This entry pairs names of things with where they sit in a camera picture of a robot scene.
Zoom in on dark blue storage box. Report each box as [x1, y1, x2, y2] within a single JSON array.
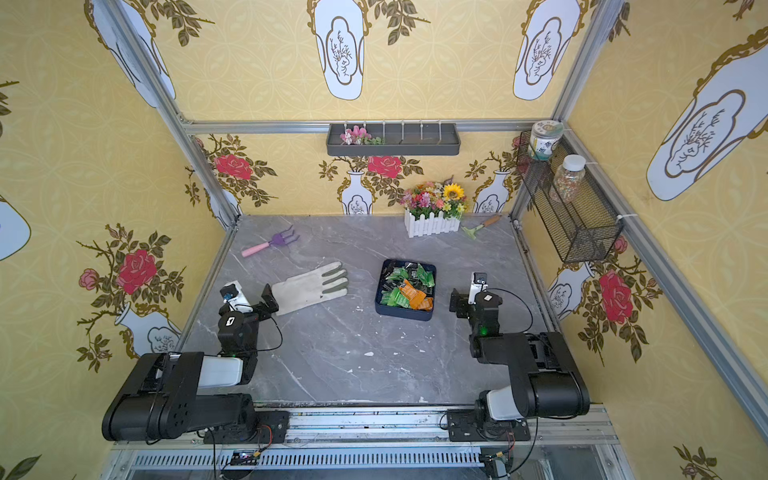
[[375, 259, 437, 322]]

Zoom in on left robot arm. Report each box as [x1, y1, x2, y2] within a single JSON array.
[[101, 282, 289, 445]]

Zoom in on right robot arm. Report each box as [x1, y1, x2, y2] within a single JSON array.
[[449, 290, 591, 426]]

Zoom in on pink purple toy rake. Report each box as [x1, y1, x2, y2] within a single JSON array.
[[241, 227, 300, 258]]

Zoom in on green toy shovel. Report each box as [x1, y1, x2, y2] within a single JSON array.
[[462, 215, 502, 240]]

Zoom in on white green garden glove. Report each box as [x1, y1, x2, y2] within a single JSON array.
[[272, 262, 349, 316]]

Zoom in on flowers in white fence planter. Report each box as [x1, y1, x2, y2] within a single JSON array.
[[399, 182, 467, 238]]

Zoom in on small circuit board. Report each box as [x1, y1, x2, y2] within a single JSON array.
[[229, 450, 261, 467]]

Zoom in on clear jar white lid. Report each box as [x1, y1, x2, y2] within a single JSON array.
[[550, 154, 586, 203]]

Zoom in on patterned jar white lid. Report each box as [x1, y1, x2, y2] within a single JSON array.
[[528, 120, 565, 161]]

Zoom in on pink flowers on shelf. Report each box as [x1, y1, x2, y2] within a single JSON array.
[[339, 125, 383, 145]]

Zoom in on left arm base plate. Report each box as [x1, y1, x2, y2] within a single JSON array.
[[203, 410, 290, 445]]

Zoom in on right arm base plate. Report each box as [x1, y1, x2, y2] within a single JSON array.
[[440, 409, 531, 442]]

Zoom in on black wire mesh basket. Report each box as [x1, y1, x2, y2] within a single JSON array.
[[509, 131, 623, 263]]

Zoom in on grey wall shelf tray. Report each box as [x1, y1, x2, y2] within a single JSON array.
[[326, 121, 462, 157]]

